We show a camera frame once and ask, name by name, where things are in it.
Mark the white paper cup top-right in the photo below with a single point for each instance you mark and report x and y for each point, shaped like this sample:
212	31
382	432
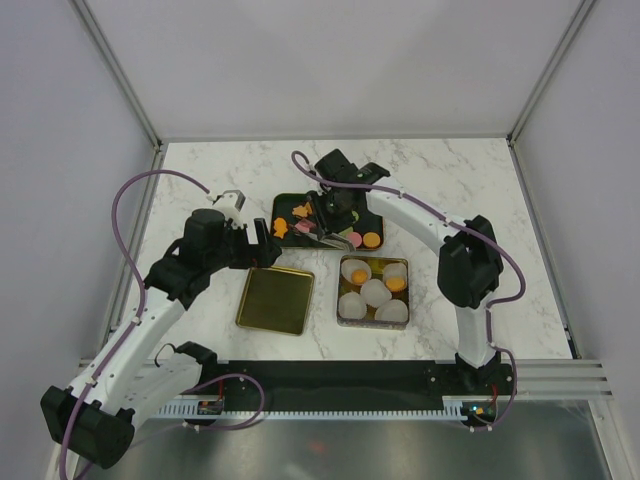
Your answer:
395	270

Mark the white paper cup bottom-right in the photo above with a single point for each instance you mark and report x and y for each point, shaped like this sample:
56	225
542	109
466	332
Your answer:
395	311

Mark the white paper cup top-left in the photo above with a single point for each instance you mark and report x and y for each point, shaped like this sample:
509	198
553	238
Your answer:
350	264

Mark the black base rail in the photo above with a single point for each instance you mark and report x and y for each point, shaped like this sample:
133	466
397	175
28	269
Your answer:
367	386

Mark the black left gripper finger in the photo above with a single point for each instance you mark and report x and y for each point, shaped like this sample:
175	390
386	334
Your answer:
265	255
261	230

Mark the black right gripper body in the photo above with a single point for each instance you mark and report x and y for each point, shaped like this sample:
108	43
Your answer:
338	214

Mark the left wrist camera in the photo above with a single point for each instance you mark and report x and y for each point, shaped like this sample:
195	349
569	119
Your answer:
230	204

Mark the metal serving tongs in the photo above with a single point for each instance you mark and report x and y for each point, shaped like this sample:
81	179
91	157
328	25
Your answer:
332	240

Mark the white paper cup bottom-left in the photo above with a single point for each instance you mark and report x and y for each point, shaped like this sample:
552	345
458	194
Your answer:
352	306

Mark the dark green serving tray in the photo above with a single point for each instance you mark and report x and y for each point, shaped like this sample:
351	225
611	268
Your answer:
282	206

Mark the aluminium frame post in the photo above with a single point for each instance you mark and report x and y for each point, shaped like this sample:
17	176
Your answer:
90	23
558	55

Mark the aluminium frame post left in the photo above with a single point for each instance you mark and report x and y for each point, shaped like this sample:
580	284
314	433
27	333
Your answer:
90	23

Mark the gold cookie tin box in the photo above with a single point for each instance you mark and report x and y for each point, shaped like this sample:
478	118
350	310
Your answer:
377	265

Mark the gold tin lid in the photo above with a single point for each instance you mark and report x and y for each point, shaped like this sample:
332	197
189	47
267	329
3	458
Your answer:
276	299

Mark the tan sandwich cookie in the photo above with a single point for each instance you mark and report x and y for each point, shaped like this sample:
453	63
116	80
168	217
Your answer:
396	284
371	240

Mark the aluminium frame post right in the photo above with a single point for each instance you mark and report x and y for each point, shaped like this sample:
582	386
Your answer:
558	55

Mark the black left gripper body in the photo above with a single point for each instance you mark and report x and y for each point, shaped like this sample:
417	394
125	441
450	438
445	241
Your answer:
232	254

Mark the pink cookie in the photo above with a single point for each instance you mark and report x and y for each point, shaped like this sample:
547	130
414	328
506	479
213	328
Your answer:
304	226
355	238

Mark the green macaron lower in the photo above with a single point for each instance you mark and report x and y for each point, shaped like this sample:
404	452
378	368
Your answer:
345	233

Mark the orange fish cookie left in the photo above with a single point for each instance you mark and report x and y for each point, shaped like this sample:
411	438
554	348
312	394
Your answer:
280	227

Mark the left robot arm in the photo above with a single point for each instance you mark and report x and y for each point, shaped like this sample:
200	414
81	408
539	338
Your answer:
88	416

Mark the orange swirl cookie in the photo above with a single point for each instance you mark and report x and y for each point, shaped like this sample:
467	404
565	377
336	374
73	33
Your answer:
359	277

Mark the orange flower cookie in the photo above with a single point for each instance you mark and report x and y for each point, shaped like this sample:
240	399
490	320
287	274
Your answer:
301	211

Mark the white paper cup centre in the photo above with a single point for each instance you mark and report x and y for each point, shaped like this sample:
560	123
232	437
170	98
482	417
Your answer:
375	293

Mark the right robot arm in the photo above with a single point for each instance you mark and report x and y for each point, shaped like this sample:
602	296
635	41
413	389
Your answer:
470	262

